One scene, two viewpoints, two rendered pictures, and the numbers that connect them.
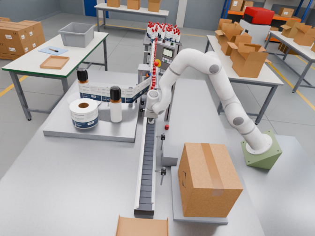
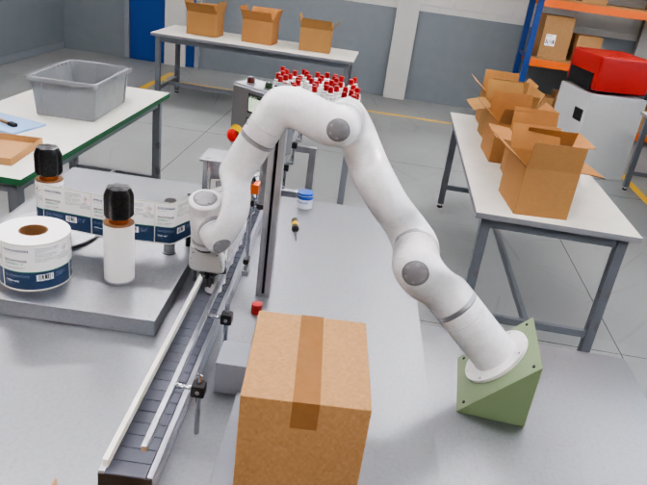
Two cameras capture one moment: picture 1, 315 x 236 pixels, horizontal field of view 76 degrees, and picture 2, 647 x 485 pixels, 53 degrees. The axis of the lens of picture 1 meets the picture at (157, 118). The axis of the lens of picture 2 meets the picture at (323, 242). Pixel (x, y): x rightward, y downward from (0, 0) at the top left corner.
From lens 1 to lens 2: 52 cm
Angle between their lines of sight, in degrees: 13
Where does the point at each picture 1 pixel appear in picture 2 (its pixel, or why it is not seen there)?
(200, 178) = (266, 379)
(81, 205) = not seen: outside the picture
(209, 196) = (286, 431)
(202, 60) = (313, 111)
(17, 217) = not seen: outside the picture
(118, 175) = (85, 403)
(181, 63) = (267, 119)
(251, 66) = (546, 184)
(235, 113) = (406, 251)
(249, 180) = (452, 446)
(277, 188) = (529, 471)
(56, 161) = not seen: outside the picture
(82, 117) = (22, 257)
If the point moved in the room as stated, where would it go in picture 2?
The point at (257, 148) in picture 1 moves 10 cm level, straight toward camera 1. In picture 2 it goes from (487, 366) to (468, 380)
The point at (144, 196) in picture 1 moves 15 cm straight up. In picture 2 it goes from (136, 447) to (136, 389)
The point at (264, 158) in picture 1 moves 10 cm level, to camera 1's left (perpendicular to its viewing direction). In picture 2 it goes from (499, 389) to (458, 381)
